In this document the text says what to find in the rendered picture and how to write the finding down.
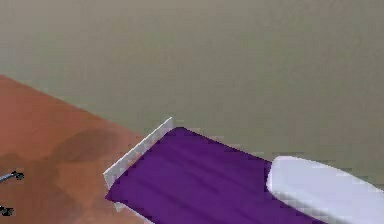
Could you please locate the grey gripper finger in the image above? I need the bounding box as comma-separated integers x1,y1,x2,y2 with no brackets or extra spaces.
0,170,25,184
0,205,15,217

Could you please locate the white pillow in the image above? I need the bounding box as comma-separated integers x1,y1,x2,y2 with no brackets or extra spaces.
265,155,384,224

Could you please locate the purple bed with white frame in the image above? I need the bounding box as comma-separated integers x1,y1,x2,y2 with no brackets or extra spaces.
102,116,384,224

